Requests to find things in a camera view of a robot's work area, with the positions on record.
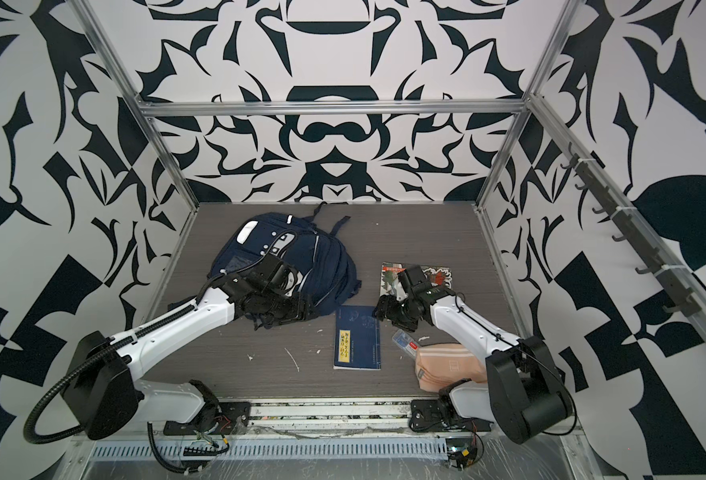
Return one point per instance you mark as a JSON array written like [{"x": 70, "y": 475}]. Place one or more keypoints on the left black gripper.
[{"x": 300, "y": 310}]

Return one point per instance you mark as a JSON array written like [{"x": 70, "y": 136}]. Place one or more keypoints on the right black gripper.
[{"x": 387, "y": 308}]

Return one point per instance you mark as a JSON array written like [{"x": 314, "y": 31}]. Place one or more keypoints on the illustrated comic picture book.
[{"x": 391, "y": 285}]

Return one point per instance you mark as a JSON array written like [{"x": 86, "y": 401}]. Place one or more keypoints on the navy blue notebook yellow label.
[{"x": 357, "y": 342}]

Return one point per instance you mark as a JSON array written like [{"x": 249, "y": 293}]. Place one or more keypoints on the navy blue student backpack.
[{"x": 293, "y": 257}]

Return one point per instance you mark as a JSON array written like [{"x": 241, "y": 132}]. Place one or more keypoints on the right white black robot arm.
[{"x": 523, "y": 394}]

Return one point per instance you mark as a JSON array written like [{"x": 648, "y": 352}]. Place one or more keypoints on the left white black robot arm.
[{"x": 110, "y": 390}]

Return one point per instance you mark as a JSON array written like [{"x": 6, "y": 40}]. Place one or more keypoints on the clear plastic eraser case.
[{"x": 406, "y": 343}]

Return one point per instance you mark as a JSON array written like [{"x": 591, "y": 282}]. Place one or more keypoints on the pink fabric pencil pouch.
[{"x": 438, "y": 366}]

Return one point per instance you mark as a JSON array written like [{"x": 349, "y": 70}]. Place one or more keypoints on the green circuit board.
[{"x": 462, "y": 453}]

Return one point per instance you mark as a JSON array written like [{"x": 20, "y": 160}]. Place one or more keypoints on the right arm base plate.
[{"x": 435, "y": 415}]

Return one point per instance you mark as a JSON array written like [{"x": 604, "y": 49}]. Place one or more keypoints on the aluminium front rail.
[{"x": 303, "y": 418}]

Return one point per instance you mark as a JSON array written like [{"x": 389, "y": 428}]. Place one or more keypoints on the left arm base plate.
[{"x": 225, "y": 419}]

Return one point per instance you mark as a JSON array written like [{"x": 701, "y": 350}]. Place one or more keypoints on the white slotted cable duct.
[{"x": 309, "y": 449}]

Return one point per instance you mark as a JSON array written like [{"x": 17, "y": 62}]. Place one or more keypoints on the wall hook rack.
[{"x": 634, "y": 229}]

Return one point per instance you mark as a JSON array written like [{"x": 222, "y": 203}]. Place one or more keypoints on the aluminium cage frame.
[{"x": 530, "y": 105}]

